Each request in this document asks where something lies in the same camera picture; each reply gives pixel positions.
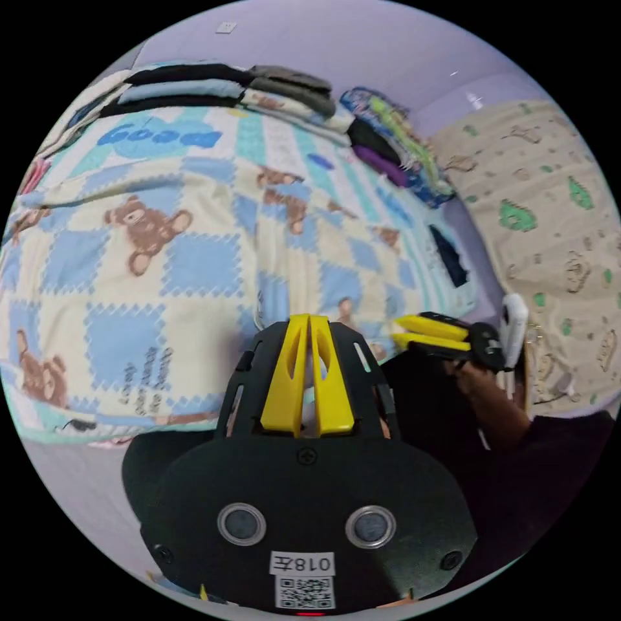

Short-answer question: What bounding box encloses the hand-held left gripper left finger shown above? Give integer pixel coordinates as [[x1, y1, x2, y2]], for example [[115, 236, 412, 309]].
[[260, 314, 309, 438]]

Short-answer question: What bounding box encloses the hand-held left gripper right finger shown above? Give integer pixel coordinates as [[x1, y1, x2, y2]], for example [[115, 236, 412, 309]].
[[310, 315, 354, 438]]

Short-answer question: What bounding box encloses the person's right forearm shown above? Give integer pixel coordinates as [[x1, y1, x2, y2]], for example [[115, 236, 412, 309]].
[[463, 393, 533, 453]]

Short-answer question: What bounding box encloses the person's right hand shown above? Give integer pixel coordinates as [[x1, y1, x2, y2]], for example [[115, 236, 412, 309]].
[[444, 360, 505, 406]]

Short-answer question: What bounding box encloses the dark navy garment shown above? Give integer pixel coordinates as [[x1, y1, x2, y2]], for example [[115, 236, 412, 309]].
[[428, 224, 471, 289]]

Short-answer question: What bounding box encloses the bed with bear print quilt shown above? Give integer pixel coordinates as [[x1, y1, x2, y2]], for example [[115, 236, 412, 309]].
[[0, 104, 479, 450]]

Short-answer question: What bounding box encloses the person's body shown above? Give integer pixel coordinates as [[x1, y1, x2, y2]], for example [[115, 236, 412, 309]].
[[382, 353, 620, 585]]

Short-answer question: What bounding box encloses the beige curtain with green print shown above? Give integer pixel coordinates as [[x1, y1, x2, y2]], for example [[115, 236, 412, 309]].
[[428, 99, 621, 419]]

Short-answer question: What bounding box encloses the pile of colourful clothes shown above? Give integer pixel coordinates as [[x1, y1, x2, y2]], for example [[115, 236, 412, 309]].
[[339, 86, 459, 210]]

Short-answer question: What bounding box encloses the pile of dark folded clothes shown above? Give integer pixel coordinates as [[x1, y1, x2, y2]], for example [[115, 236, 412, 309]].
[[99, 61, 338, 120]]

